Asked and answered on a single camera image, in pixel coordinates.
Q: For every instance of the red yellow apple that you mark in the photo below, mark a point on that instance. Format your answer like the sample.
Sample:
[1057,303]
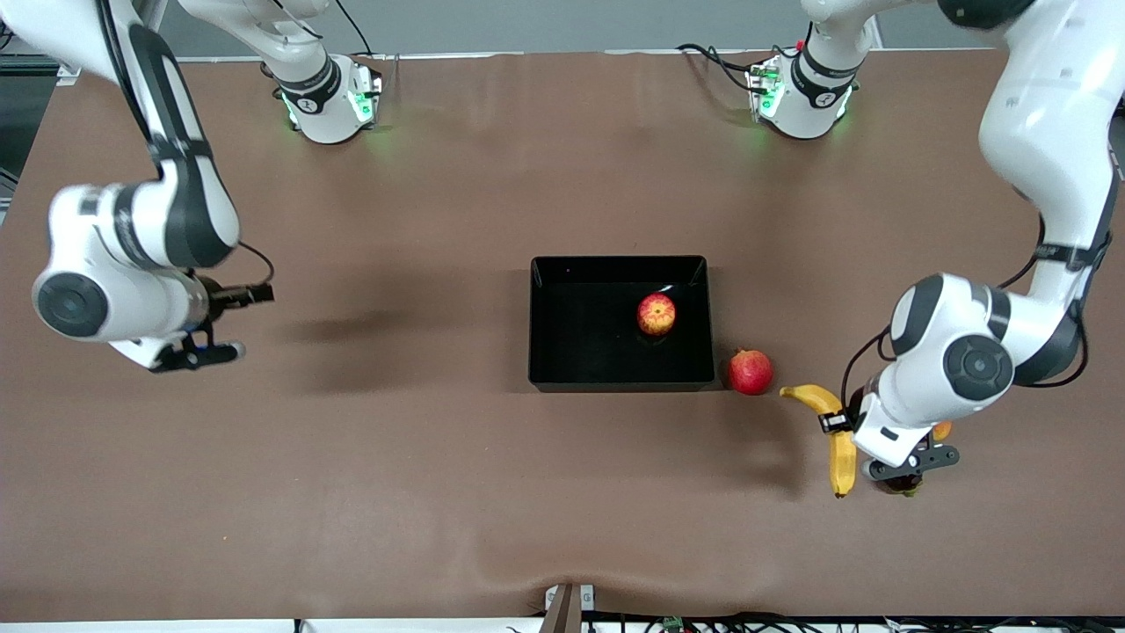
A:
[656,315]

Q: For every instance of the red orange mango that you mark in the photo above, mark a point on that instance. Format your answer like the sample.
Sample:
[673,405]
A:
[942,431]

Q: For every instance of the yellow banana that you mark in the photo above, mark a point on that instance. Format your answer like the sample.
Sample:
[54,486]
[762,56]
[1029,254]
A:
[842,466]

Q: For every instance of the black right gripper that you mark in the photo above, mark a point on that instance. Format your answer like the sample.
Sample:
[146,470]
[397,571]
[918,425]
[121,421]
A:
[221,296]

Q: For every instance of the red pomegranate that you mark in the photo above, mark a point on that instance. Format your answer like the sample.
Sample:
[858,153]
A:
[750,373]

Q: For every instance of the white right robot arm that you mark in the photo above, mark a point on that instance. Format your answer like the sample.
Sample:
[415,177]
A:
[114,255]

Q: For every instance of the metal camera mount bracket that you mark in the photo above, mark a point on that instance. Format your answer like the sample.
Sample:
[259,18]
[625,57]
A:
[562,611]

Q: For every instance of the black plastic box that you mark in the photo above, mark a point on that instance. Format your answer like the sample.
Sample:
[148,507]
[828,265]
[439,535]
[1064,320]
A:
[589,352]

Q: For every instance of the green terminal connector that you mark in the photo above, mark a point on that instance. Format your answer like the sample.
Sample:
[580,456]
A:
[673,624]

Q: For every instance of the aluminium frame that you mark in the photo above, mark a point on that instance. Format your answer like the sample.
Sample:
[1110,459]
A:
[70,69]

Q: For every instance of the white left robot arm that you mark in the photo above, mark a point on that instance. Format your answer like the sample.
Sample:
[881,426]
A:
[1046,132]

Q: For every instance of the brown table cover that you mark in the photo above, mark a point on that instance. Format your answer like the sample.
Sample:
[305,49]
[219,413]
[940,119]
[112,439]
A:
[562,527]

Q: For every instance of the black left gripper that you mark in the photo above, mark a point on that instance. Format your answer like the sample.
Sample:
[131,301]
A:
[833,422]

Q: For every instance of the dark purple mangosteen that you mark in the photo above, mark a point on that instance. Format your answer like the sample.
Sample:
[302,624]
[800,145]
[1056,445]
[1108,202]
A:
[901,485]

